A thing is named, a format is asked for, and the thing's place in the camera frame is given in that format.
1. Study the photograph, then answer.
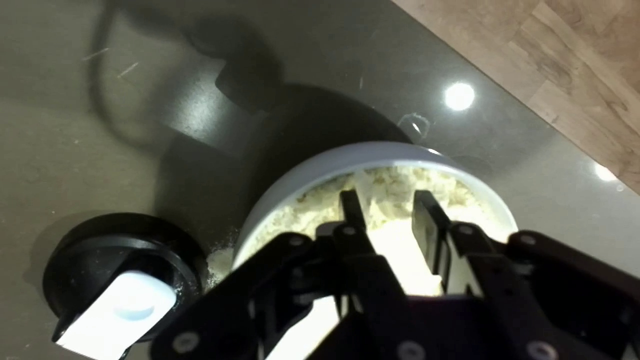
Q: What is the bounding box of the beige protein powder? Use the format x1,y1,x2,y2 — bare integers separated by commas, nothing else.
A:
255,164,497,252

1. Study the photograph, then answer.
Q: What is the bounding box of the black lid with white flap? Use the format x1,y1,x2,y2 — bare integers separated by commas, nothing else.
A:
39,213,209,360

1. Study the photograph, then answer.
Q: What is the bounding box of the white ceramic bowl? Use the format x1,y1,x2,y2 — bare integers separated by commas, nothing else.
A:
230,141,521,277

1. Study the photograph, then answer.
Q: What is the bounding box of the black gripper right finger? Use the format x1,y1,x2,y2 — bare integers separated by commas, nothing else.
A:
409,188,640,360

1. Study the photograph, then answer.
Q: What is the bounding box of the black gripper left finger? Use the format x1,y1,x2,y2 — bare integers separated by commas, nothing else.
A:
147,188,409,360

